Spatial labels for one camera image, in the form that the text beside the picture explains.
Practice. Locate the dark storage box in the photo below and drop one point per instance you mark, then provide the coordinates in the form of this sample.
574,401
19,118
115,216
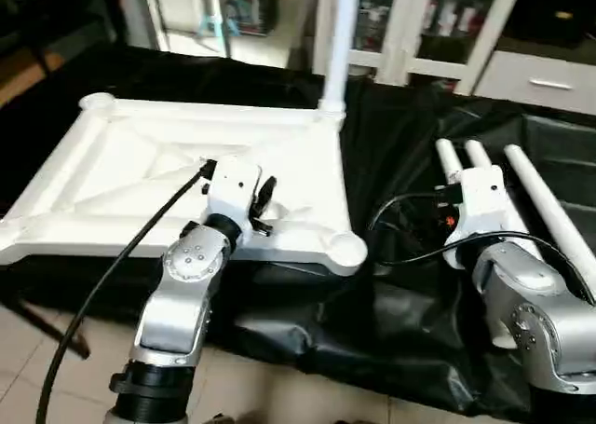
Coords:
250,6

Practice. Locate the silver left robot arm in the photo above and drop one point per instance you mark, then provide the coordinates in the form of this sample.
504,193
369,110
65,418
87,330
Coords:
182,284

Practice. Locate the white plastic table leg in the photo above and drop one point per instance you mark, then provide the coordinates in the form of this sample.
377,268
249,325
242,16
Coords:
477,154
447,163
341,42
545,200

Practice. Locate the black box yellow label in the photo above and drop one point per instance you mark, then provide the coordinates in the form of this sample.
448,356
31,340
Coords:
559,9

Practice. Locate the white drawer unit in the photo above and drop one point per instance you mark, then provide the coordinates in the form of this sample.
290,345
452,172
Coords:
549,84

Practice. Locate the white plastic table top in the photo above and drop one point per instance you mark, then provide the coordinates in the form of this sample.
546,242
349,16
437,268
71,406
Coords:
140,163

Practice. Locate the black metal bench leg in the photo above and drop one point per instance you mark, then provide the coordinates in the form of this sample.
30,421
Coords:
47,326

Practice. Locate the white glass-door cabinet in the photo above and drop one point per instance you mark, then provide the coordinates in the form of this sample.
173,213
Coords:
410,23

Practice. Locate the black mat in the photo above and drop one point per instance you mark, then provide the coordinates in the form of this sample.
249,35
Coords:
410,331

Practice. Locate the light blue metal frame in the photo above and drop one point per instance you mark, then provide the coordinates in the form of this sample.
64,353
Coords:
214,9

